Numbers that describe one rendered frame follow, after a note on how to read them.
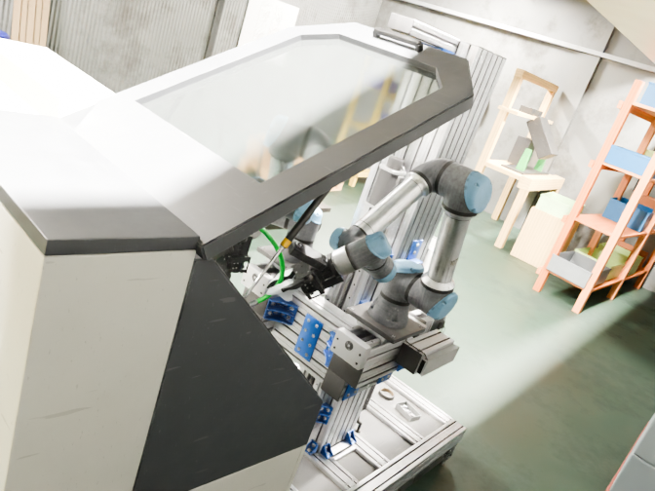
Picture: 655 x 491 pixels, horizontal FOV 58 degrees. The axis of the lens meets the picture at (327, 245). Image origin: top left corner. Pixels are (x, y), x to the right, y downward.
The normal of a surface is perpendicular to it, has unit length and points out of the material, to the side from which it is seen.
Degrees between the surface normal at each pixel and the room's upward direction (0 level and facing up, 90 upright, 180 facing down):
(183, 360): 90
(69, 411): 90
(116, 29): 90
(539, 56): 90
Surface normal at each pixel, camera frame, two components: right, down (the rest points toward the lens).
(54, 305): 0.66, 0.45
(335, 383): -0.62, 0.07
